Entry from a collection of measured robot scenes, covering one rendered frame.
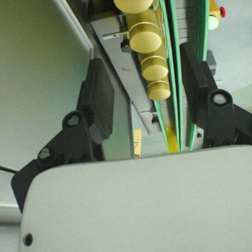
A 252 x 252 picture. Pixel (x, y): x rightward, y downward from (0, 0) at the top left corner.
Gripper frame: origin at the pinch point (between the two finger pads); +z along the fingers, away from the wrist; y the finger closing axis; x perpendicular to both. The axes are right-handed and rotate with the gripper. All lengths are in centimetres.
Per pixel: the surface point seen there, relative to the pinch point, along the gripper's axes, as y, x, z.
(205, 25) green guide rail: 13.4, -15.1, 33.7
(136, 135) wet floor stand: -55, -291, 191
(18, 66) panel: -12.5, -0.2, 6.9
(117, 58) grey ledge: -11, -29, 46
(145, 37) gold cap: 0.1, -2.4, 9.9
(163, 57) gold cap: 1.7, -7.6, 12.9
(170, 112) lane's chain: 3, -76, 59
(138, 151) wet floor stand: -56, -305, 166
